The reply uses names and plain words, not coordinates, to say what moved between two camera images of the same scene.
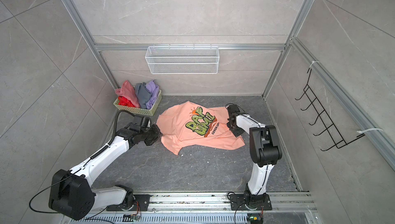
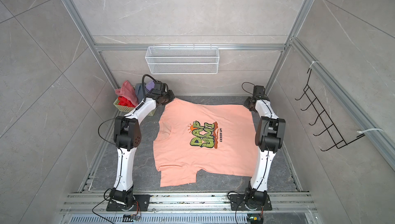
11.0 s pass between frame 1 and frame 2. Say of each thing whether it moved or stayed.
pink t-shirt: stayed
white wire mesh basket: stayed
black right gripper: moved
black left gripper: moved
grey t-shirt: stayed
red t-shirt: stayed
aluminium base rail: stayed
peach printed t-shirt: moved
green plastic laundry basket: stayed
